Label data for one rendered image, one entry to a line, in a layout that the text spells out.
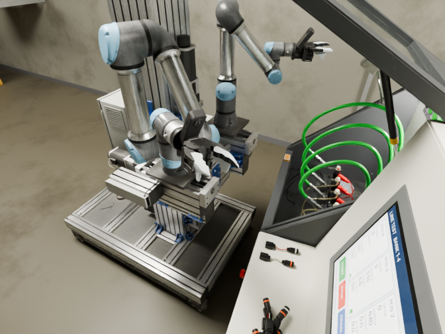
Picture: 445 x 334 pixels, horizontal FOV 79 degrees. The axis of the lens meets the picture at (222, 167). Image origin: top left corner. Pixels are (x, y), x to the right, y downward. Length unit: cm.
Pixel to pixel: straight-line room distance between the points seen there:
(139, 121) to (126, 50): 26
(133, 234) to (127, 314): 53
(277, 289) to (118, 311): 136
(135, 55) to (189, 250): 140
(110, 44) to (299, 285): 99
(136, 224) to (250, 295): 143
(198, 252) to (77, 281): 90
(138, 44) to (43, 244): 205
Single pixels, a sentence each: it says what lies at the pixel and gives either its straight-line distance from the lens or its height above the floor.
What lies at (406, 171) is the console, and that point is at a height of 146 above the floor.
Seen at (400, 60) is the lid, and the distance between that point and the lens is 73.
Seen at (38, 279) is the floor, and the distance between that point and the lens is 251.
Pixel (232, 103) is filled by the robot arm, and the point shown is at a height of 119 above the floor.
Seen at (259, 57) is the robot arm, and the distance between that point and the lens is 151.
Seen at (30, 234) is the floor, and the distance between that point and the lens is 285.
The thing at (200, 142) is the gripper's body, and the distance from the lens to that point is 72.
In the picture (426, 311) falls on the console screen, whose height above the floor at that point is 143.
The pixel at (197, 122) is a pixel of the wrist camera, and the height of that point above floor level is 152.
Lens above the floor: 186
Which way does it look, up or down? 38 degrees down
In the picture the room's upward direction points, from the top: straight up
